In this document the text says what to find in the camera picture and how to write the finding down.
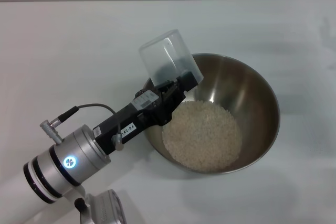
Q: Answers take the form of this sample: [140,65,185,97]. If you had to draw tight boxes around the white rice grains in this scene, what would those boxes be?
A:
[162,100,243,172]

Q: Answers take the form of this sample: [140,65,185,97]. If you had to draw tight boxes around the clear plastic measuring cup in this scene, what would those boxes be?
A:
[138,29,205,88]

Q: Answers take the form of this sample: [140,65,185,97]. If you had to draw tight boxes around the stainless steel mixing bowl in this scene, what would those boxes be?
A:
[143,52,281,175]

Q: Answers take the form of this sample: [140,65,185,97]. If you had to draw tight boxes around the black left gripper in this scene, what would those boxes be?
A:
[92,71,199,154]

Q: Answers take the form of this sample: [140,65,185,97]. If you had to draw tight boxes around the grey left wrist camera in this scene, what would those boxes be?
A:
[74,188,128,224]

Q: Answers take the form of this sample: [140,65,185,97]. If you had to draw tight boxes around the black cable with metal plugs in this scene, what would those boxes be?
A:
[39,104,126,151]

